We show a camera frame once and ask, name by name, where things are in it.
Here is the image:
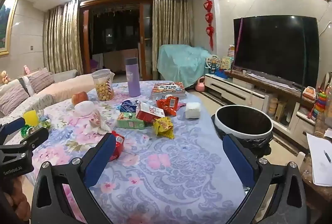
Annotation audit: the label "cream sofa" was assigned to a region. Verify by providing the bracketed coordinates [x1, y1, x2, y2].
[0, 69, 115, 121]

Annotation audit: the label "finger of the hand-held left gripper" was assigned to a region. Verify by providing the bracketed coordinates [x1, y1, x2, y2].
[0, 117, 26, 145]
[24, 127, 49, 150]

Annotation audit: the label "dark blue snack wrapper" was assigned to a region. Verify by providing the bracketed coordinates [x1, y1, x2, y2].
[120, 100, 140, 113]

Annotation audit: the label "blue toy base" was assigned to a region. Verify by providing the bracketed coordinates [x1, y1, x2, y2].
[215, 69, 231, 79]

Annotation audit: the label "orange-red snack wrapper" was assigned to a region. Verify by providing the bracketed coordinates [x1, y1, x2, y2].
[156, 96, 187, 116]

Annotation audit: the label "green carton box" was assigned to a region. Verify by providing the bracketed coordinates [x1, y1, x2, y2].
[117, 112, 146, 129]

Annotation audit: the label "yellow plastic cup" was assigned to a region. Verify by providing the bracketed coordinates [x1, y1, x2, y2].
[23, 109, 40, 127]

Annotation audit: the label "ferris wheel toy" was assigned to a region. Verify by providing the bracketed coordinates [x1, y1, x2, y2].
[205, 55, 222, 75]

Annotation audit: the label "small red snack wrapper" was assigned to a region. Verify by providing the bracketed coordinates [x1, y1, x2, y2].
[110, 131, 125, 161]

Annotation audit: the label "person's left hand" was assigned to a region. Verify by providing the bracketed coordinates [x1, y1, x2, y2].
[6, 177, 31, 214]

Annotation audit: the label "stacked yellow jars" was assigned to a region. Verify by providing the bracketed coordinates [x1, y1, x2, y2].
[268, 98, 278, 114]

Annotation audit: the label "purple water bottle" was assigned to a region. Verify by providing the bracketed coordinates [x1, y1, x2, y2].
[125, 58, 141, 97]

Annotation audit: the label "white tissue pack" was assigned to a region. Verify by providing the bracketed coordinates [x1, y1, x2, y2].
[185, 102, 202, 119]

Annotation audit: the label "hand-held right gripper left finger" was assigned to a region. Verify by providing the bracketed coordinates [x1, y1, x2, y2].
[31, 133, 117, 224]

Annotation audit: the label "pink striped pillow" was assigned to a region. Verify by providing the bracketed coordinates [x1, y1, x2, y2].
[27, 67, 55, 93]
[0, 83, 29, 116]

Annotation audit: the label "brown plush bear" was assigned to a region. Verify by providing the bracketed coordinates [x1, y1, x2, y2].
[0, 70, 11, 85]

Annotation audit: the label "clear jar of snack balls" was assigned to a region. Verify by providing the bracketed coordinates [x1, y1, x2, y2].
[92, 69, 115, 102]

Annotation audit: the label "beige patterned curtain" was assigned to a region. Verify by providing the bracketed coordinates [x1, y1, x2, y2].
[43, 0, 83, 75]
[152, 0, 194, 82]

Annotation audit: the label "white printed wrapper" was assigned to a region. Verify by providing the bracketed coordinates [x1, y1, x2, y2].
[89, 110, 112, 135]

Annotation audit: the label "rainbow stacking ring toy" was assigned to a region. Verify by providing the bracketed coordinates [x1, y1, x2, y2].
[309, 92, 328, 119]

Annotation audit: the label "white television cabinet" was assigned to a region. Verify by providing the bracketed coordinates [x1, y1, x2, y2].
[204, 70, 322, 147]

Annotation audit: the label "black flat television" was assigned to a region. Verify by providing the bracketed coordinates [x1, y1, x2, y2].
[233, 15, 320, 90]

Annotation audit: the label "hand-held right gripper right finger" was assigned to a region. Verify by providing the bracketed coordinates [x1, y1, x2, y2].
[222, 133, 308, 224]

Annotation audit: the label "wooden sliding glass door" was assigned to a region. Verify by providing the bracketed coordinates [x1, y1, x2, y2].
[80, 0, 153, 79]

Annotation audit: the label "yellow snack wrapper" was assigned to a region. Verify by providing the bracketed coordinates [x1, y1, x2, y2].
[153, 117, 174, 139]

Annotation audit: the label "teal furniture cover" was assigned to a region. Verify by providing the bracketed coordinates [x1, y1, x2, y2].
[157, 44, 212, 88]

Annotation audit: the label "stack of children's books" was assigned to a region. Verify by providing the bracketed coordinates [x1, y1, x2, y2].
[150, 82, 187, 100]

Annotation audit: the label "red snack box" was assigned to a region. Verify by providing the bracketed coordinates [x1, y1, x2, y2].
[136, 102, 166, 123]

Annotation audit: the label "red hanging knot decoration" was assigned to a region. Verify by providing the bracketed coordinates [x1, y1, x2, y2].
[203, 0, 215, 51]

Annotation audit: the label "pink toy cash register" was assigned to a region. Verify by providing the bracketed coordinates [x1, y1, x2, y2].
[302, 86, 317, 100]

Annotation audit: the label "pink kettlebell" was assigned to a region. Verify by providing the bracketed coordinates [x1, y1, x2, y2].
[195, 77, 206, 92]

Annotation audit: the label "gold framed painting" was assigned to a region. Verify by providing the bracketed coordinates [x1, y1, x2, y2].
[0, 0, 18, 57]

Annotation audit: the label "white paper sheet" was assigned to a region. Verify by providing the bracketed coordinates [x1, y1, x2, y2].
[306, 132, 332, 187]

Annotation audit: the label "pink hanging cord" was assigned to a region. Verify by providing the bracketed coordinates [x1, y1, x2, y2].
[233, 18, 243, 69]

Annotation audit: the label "black trash bin white rim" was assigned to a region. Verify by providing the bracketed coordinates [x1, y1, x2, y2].
[211, 104, 274, 162]

